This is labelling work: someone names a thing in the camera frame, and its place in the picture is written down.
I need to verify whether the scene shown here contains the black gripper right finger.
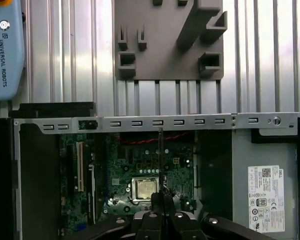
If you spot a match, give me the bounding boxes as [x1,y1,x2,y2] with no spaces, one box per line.
[164,189,275,240]

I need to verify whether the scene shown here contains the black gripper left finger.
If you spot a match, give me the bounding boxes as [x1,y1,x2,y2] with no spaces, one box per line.
[73,192,165,240]

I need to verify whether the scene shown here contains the silver CPU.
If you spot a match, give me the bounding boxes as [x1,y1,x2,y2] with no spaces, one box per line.
[135,179,161,201]

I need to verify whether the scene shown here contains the green motherboard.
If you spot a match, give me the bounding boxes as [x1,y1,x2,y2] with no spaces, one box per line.
[58,132,199,233]

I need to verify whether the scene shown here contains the grey power supply unit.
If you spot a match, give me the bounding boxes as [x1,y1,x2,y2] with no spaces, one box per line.
[231,129,300,240]

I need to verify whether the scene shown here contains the black PC case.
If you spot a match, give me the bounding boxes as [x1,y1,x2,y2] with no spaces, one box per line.
[0,101,300,240]

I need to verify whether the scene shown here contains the grey parts rack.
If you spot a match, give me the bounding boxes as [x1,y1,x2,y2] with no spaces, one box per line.
[113,0,228,81]

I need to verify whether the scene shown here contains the pale blue teach pendant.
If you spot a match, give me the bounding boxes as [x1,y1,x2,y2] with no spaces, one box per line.
[0,0,26,101]

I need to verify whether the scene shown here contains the red twisted wire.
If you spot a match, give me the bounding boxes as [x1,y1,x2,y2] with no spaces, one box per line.
[118,133,189,146]

